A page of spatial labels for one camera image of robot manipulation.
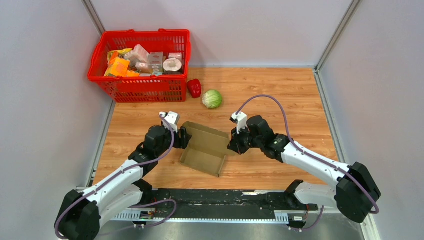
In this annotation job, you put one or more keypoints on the red bell pepper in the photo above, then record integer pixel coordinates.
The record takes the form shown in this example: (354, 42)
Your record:
(194, 88)

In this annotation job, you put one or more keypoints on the beige small box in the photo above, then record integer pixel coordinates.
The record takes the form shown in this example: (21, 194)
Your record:
(155, 63)

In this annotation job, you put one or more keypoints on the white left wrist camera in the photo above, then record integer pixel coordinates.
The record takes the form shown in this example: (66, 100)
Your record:
(170, 120)

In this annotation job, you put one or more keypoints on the orange snack box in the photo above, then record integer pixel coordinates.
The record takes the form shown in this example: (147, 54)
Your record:
(117, 67)

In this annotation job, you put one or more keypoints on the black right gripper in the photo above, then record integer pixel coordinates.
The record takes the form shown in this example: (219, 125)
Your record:
(235, 145)

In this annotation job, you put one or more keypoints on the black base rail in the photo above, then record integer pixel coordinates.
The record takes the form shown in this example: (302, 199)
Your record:
(142, 204)

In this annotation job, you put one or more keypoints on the green cabbage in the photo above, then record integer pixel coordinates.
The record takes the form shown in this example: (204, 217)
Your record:
(212, 99)

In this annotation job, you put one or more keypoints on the red plastic shopping basket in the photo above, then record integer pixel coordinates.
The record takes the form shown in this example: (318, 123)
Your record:
(162, 88)

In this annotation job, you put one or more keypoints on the pink white carton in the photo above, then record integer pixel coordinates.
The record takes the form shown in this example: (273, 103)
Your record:
(137, 55)

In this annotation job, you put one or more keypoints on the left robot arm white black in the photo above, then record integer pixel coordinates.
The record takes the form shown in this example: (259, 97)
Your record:
(112, 185)

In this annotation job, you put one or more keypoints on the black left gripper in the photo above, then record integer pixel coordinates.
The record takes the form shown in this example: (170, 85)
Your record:
(182, 142)

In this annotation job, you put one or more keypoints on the yellow snack packet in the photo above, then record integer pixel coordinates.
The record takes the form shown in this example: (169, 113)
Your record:
(117, 53)

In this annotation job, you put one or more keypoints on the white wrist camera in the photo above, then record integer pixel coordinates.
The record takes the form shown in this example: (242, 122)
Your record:
(170, 120)
(240, 119)

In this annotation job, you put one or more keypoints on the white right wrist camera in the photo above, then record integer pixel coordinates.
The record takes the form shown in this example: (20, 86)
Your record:
(240, 119)

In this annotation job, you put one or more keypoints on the brown cardboard box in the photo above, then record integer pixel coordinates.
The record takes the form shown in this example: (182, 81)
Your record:
(207, 150)

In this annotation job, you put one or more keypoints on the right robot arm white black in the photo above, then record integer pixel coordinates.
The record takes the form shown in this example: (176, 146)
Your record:
(318, 165)

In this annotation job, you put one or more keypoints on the white tape roll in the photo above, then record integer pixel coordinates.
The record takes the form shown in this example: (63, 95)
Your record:
(172, 66)

